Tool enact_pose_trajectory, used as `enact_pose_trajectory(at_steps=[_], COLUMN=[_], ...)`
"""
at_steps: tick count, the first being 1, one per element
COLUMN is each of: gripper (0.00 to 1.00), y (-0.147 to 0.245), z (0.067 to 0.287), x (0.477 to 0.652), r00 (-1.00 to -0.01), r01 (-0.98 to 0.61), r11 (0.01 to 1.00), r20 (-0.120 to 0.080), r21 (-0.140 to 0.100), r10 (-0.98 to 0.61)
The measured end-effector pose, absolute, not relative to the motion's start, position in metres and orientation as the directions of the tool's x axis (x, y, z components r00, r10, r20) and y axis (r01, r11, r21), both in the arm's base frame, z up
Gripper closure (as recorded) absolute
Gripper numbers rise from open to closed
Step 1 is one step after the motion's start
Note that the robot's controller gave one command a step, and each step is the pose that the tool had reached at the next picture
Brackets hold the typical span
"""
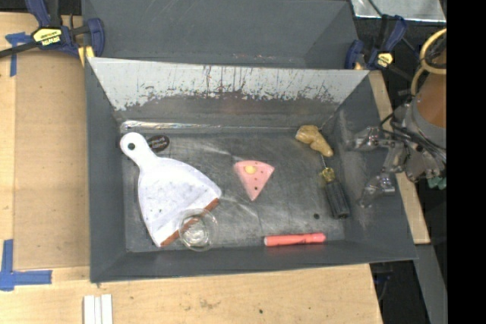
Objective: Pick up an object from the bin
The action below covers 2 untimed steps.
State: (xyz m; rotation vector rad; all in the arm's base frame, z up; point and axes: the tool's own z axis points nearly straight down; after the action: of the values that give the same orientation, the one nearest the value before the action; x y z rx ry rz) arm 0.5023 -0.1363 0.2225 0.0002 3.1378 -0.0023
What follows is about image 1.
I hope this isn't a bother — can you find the clear glass cup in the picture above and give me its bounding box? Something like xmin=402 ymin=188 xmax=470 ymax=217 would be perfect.
xmin=177 ymin=207 xmax=219 ymax=253

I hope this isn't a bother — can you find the pink marker pen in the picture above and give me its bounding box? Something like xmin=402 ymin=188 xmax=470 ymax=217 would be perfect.
xmin=263 ymin=231 xmax=328 ymax=248

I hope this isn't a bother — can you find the dark brown oval piece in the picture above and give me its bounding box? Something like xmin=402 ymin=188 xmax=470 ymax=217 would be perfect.
xmin=146 ymin=134 xmax=171 ymax=154

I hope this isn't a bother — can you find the tan lumpy toy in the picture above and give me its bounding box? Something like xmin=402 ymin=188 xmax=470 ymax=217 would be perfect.
xmin=295 ymin=124 xmax=335 ymax=159

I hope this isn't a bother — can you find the pink toy wedge with dots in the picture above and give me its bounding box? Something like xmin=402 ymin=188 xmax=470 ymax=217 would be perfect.
xmin=232 ymin=159 xmax=276 ymax=203

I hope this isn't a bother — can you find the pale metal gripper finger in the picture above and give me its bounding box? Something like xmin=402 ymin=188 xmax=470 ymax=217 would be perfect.
xmin=358 ymin=173 xmax=397 ymax=209
xmin=344 ymin=126 xmax=394 ymax=152

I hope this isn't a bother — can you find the grey metal bin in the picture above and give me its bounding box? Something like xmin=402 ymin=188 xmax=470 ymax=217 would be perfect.
xmin=80 ymin=0 xmax=419 ymax=284

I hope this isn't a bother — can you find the small black ribbed screwdriver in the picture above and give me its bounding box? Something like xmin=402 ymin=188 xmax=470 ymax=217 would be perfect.
xmin=318 ymin=155 xmax=352 ymax=220

